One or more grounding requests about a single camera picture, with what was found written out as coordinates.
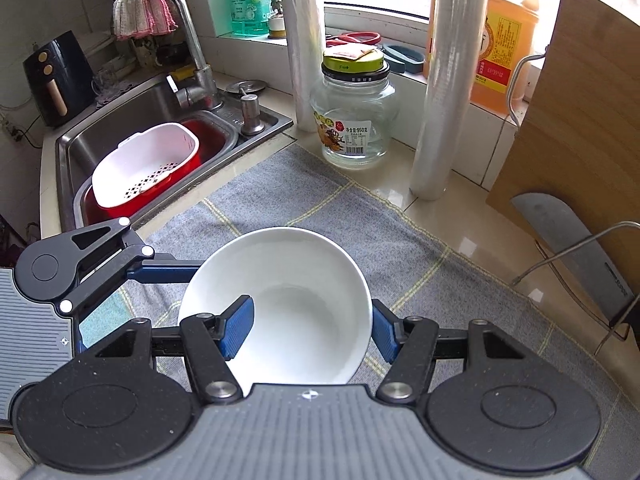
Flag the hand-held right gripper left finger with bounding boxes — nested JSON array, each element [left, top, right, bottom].
[[95, 295, 256, 405]]

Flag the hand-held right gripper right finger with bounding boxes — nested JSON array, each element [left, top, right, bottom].
[[371, 299, 526, 403]]

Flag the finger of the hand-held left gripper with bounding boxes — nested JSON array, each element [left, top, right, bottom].
[[60, 218, 201, 313]]

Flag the white bowl with pink flowers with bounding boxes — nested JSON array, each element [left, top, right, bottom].
[[178, 227, 374, 391]]

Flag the white plastic colander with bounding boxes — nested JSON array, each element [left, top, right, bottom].
[[91, 122, 201, 209]]

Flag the grey and teal checked towel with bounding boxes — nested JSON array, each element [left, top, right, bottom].
[[75, 142, 631, 480]]

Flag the stainless steel sink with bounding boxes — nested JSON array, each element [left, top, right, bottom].
[[55, 72, 294, 233]]

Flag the steel soap dispenser pump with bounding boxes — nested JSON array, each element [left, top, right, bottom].
[[239, 86, 261, 136]]

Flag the round steel sink cover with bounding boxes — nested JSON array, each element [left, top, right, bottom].
[[223, 79, 267, 95]]

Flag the glass jar with green lid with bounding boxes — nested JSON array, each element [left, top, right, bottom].
[[309, 46, 402, 169]]

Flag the black air fryer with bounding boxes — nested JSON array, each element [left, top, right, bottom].
[[22, 30, 96, 128]]

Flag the steel kitchen faucet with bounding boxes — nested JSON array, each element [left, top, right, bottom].
[[150, 0, 226, 111]]

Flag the tall plastic wrap roll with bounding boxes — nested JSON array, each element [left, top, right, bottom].
[[409, 0, 493, 202]]

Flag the pink dish cloth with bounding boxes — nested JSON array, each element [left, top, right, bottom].
[[111, 0, 178, 41]]

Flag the short plastic wrap roll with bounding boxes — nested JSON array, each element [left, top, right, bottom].
[[278, 0, 327, 133]]

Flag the small potted plant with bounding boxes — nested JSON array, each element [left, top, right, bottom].
[[267, 0, 287, 40]]

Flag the bamboo cutting board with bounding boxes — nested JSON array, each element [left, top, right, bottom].
[[486, 0, 640, 281]]

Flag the orange cooking oil bottle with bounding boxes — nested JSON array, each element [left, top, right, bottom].
[[424, 0, 541, 116]]

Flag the black-handled kitchen cleaver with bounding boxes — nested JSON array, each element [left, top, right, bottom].
[[511, 192, 640, 318]]

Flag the steel wire rack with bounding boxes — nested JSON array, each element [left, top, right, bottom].
[[510, 221, 640, 356]]

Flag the red-handled scissors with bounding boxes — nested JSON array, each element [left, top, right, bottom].
[[326, 31, 382, 47]]

